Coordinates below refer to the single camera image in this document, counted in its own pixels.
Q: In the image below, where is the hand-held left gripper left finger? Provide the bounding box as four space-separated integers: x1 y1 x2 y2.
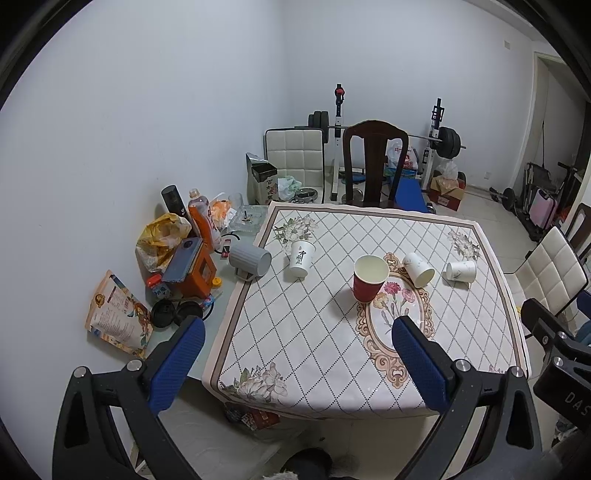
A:
52 316 206 480

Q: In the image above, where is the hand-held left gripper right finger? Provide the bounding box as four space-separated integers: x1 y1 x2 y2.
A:
392 315 546 480

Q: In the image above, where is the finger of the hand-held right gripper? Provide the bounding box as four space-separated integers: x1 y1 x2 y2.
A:
521 298 578 357

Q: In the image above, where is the white cup with twig print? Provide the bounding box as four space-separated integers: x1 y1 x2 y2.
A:
445 260 477 284

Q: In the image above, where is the white speckled paper cup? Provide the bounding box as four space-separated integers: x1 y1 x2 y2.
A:
402 252 435 288

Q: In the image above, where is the red paper cup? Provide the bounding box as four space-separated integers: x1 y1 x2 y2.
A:
353 255 390 304

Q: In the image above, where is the white cup with black print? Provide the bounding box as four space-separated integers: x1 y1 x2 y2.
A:
289 239 316 278

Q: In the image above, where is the black round lid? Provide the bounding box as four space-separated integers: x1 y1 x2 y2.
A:
174 300 205 326
151 300 178 329

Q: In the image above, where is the white padded chair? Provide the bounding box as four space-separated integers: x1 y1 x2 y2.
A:
504 226 589 319
263 128 326 205

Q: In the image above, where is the small blue carton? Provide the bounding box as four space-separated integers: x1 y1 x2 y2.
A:
148 274 171 300

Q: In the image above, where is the orange snack packet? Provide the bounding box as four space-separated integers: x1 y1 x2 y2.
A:
84 270 154 360

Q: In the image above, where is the orange box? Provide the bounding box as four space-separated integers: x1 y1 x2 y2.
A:
163 237 219 300

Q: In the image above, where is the printed box under table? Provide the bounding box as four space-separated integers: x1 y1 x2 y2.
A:
225 402 282 432

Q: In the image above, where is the dark wooden chair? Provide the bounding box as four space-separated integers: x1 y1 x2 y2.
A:
342 120 410 208
566 203 591 259

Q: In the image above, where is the pink suitcase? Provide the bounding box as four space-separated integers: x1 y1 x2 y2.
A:
529 188 557 232

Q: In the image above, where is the floral diamond-pattern tablecloth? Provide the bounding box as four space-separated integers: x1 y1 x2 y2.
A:
202 200 532 421

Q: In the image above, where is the yellow plastic bag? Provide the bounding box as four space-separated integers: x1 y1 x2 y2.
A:
135 213 192 273

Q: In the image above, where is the grey ribbed mug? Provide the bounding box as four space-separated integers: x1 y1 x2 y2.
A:
229 242 273 280

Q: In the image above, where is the black dumbbell bar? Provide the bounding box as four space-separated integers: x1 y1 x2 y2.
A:
489 187 529 213

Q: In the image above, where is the black kick scooter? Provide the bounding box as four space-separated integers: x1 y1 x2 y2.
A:
551 161 583 222

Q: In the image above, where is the orange plastic jug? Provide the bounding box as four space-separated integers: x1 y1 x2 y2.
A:
188 205 223 252

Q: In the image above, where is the dark cloth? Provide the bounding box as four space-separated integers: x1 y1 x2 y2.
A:
279 447 361 480

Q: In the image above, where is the brown cardboard box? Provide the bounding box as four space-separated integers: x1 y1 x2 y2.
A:
427 174 467 212

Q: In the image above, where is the orange plastic bag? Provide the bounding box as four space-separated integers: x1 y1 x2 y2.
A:
209 199 236 229

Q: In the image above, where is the glass tray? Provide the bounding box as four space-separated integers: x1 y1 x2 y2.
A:
227 205 269 235

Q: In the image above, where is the black cylinder flask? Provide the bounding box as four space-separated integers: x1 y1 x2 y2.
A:
161 185 189 220

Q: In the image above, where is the orange drink bottle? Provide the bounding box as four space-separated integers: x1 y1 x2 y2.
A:
188 188 211 217

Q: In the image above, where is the blue weight bench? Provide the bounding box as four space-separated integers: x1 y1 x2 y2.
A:
388 178 437 214

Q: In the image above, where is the grey printed carton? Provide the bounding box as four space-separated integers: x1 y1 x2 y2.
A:
246 152 279 206

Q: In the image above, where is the black barbell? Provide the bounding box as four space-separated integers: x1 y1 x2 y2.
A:
308 111 467 160

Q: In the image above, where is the green white plastic bag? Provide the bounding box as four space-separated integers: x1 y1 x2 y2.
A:
276 175 303 201

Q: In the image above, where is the white red-print plastic bag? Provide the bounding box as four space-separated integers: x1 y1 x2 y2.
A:
385 137 420 171

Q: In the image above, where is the white barbell rack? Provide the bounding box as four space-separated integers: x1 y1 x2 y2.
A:
323 84 446 204

